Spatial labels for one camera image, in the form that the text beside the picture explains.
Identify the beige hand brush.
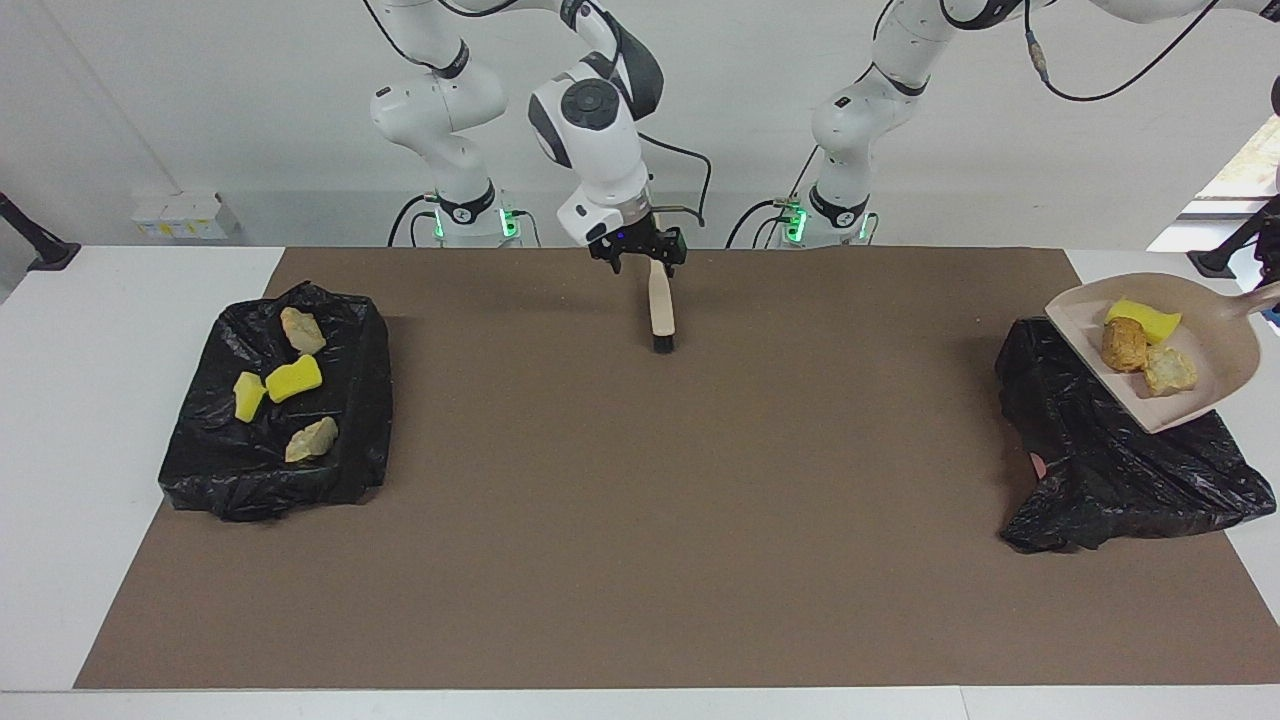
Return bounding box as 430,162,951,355
647,258,678,354

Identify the beige plastic dustpan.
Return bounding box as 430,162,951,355
1044,272,1280,434

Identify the pale bread chunk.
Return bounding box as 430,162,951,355
279,306,328,356
1143,346,1199,397

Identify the brown fried croquette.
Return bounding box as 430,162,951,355
1101,317,1149,374

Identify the orange crusted bread piece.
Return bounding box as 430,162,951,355
284,416,340,464

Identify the yellow green sponge piece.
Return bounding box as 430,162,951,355
232,371,268,424

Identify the black trash bag bin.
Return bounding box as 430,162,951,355
158,280,395,523
995,318,1278,554

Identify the brown table mat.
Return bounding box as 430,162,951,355
73,247,1280,691

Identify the black camera stand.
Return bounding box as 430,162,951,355
0,192,81,273
1187,195,1280,279

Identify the black base power cable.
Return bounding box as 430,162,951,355
388,193,441,248
727,145,831,249

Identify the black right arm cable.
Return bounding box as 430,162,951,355
360,0,713,231

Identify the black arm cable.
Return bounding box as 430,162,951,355
360,0,713,231
1025,0,1226,103

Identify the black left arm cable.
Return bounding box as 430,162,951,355
1025,0,1226,103

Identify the white wall socket box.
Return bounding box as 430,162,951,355
130,190,241,241

